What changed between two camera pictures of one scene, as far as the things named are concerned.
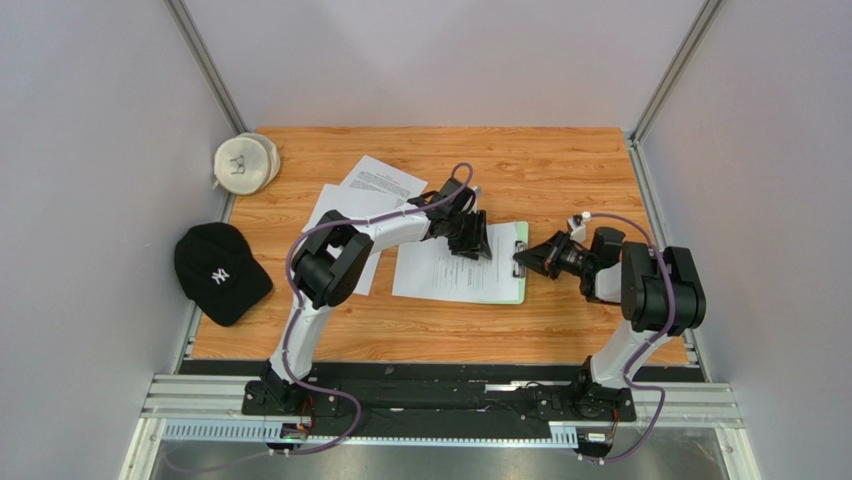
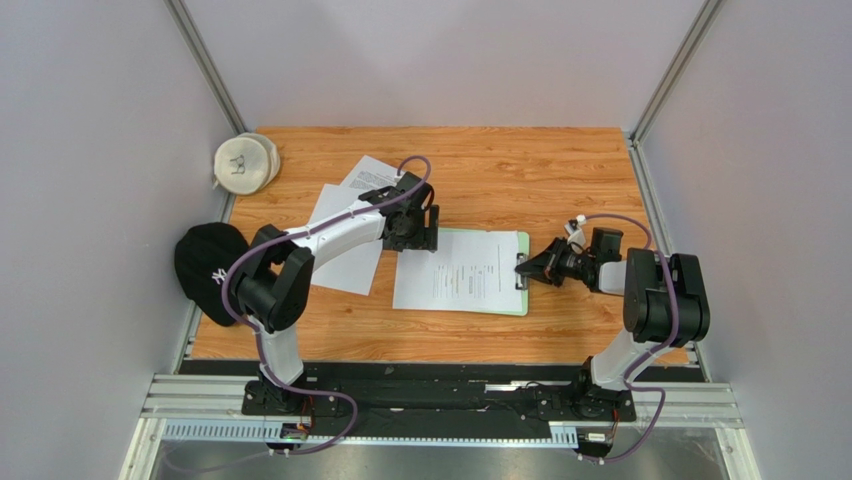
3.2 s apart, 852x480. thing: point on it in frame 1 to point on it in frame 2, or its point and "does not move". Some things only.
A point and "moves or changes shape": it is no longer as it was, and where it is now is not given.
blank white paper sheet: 350,204 does not move
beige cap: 246,164 does not move
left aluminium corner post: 206,64 does not move
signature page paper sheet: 428,268 moves or changes shape
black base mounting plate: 370,402 does not move
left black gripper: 478,243 to 425,239
